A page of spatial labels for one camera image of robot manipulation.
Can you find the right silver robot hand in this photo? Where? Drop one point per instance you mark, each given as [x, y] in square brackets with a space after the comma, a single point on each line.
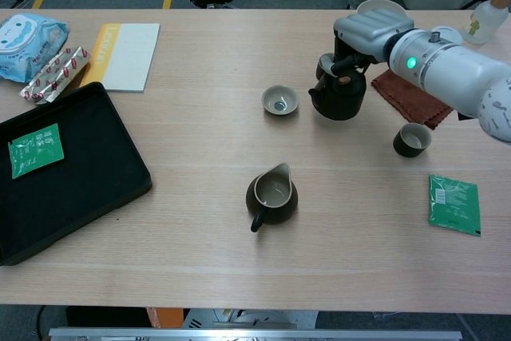
[371, 31]

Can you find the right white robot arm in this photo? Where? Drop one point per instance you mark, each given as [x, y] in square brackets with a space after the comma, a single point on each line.
[451, 69]

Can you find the robot base chassis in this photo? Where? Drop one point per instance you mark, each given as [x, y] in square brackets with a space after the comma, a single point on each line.
[255, 317]

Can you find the cream bowl with spout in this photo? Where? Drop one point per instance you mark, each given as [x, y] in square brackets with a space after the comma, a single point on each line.
[379, 5]

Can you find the dark ceramic teacup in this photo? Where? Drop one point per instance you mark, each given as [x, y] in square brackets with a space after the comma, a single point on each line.
[405, 149]
[321, 69]

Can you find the brown folded cloth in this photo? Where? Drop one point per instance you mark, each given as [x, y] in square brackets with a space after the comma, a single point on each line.
[399, 93]

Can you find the white round lid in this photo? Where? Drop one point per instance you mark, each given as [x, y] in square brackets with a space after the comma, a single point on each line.
[455, 35]

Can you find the frosted bottle with wooden cap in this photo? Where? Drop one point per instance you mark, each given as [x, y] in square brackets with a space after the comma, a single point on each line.
[485, 17]

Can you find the grey ceramic strainer bowl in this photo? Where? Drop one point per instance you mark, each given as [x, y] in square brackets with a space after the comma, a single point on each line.
[271, 98]

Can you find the green tea packet with barcode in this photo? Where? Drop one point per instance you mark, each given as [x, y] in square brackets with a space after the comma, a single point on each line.
[453, 205]

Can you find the yellow and white Lexicon book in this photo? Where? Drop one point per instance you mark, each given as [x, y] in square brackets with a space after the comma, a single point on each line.
[127, 57]

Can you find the black rectangular tray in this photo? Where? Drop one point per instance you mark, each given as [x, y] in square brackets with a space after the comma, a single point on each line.
[88, 181]

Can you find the silver red snack packet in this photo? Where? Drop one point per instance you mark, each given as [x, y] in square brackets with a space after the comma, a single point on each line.
[52, 77]

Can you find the blue wet wipes pack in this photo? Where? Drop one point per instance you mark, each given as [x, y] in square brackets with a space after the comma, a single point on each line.
[28, 37]

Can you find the orange panel under table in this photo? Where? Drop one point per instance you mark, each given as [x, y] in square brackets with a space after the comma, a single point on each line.
[163, 317]

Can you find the green tea packet white lettering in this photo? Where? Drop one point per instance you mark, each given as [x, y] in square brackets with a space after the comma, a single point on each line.
[36, 151]

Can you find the aluminium rail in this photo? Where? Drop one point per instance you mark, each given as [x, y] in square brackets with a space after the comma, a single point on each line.
[255, 335]

